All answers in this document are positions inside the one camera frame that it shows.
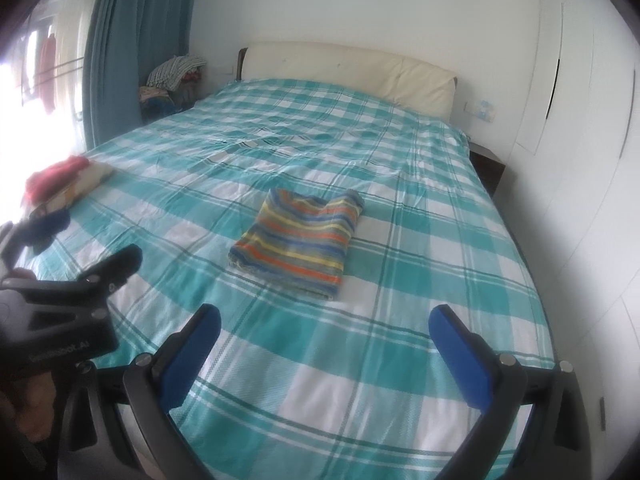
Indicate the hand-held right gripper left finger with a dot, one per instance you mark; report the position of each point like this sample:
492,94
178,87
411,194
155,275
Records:
185,360

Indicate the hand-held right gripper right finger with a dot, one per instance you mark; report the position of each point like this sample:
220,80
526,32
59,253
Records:
460,355

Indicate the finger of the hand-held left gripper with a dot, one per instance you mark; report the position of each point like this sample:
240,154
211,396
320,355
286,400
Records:
117,265
47,227

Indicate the striped multicolour small garment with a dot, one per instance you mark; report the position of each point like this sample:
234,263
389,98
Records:
300,240

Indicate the pile of mixed clothes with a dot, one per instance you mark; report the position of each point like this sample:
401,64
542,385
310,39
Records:
165,100

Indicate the red folded garment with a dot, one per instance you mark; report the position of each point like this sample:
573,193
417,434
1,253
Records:
55,176

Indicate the cream printed folded garment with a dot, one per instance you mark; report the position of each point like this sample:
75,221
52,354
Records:
87,180

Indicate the red hanging garment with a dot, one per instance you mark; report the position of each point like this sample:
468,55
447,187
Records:
47,70

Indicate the dark wooden nightstand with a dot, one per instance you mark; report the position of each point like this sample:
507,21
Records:
487,170

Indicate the checked shirt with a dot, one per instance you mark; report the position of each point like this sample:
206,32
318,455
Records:
175,70

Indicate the blue curtain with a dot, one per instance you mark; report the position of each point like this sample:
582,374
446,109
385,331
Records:
135,35

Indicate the teal plaid bed sheet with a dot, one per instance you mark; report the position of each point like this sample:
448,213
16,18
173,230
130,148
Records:
350,160

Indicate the white wardrobe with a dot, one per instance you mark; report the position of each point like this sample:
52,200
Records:
575,160

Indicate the cream padded headboard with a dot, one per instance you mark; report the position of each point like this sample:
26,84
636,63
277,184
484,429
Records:
350,67

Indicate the wall socket with sticker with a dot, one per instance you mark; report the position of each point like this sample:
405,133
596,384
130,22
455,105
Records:
485,111

